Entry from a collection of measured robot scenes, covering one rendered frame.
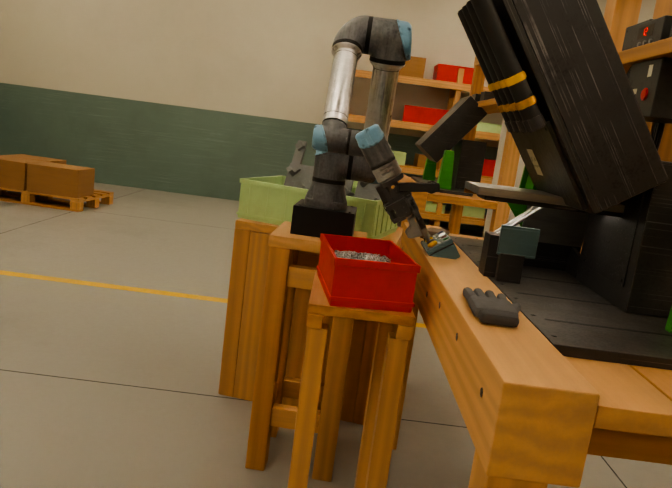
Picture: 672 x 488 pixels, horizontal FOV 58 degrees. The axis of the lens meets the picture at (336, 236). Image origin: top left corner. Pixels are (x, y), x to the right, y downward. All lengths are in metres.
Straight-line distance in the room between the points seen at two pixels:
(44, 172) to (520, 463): 6.52
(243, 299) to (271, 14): 6.72
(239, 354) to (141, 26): 7.13
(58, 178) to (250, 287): 4.67
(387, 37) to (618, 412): 1.34
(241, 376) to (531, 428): 1.94
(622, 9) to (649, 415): 1.70
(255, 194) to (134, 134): 6.77
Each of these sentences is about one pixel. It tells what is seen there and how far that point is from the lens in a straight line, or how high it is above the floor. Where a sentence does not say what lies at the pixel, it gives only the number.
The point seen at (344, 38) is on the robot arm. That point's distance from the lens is 1.94.
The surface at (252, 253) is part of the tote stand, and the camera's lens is 2.57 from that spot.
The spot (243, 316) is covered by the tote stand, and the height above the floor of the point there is 0.38.
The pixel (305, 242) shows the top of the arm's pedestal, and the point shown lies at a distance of 1.98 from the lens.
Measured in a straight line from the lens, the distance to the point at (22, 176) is 7.25.
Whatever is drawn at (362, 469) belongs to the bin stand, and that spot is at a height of 0.22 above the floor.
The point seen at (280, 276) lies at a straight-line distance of 2.02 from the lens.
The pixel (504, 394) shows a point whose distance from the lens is 0.91.
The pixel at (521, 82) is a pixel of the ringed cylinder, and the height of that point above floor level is 1.36.
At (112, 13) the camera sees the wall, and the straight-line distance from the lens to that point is 9.48.
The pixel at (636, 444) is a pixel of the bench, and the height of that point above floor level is 0.79.
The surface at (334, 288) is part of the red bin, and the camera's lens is 1.44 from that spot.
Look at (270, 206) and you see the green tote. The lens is 2.55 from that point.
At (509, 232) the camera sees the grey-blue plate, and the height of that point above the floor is 1.02.
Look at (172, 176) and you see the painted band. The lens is 9.14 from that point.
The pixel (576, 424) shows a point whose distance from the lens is 0.96.
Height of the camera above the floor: 1.22
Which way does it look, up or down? 10 degrees down
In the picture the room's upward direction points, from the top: 7 degrees clockwise
